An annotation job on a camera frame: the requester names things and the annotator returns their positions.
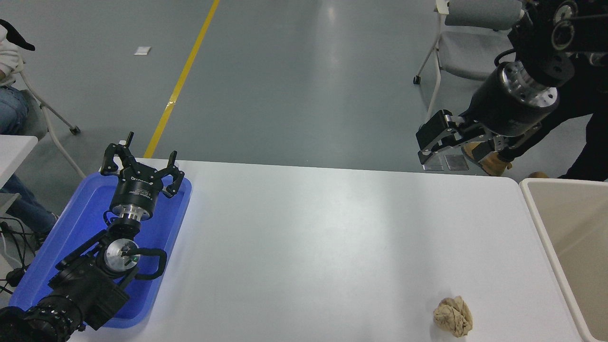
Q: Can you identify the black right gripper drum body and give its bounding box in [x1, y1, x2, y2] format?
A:
[463, 66, 556, 139]

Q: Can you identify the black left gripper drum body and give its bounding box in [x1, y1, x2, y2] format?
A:
[110, 171, 161, 212]

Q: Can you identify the tan paper ball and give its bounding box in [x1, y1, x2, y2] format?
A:
[433, 296, 474, 338]

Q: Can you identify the blue plastic tray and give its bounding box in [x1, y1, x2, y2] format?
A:
[9, 171, 192, 329]

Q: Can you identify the white-framed chair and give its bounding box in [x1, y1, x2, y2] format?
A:
[13, 57, 87, 180]

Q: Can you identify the grey office chair on castors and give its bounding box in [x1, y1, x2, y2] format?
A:
[413, 0, 525, 122]

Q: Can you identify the small white side table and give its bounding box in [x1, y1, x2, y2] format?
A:
[0, 135, 38, 217]

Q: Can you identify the person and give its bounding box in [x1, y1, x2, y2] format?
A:
[0, 19, 60, 238]
[463, 52, 608, 182]

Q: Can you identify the large pale bin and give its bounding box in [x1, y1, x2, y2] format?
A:
[519, 178, 608, 342]

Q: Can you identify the black power plug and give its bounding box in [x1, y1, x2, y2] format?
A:
[6, 267, 27, 287]

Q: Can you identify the black cable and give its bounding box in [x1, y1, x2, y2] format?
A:
[0, 218, 39, 267]

